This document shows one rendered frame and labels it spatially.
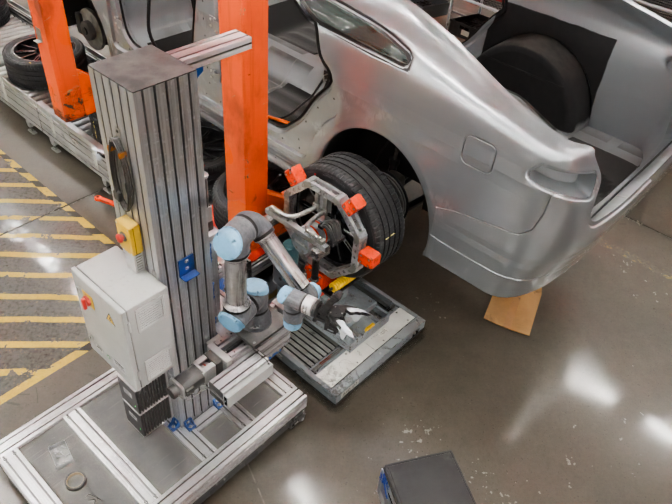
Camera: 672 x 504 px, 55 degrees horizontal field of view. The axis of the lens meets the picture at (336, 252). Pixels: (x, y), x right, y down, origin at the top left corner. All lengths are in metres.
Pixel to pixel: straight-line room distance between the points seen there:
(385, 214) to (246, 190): 0.75
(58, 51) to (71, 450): 2.67
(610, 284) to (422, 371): 1.65
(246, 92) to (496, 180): 1.23
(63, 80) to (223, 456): 2.88
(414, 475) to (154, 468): 1.20
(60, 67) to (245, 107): 2.00
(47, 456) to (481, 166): 2.42
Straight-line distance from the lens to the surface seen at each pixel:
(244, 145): 3.29
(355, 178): 3.24
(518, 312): 4.42
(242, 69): 3.09
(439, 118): 3.06
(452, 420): 3.75
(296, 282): 2.59
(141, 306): 2.53
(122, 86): 2.16
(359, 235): 3.19
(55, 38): 4.83
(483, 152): 2.99
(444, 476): 3.15
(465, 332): 4.19
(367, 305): 3.89
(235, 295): 2.63
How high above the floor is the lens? 3.00
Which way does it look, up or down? 41 degrees down
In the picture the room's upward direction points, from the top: 6 degrees clockwise
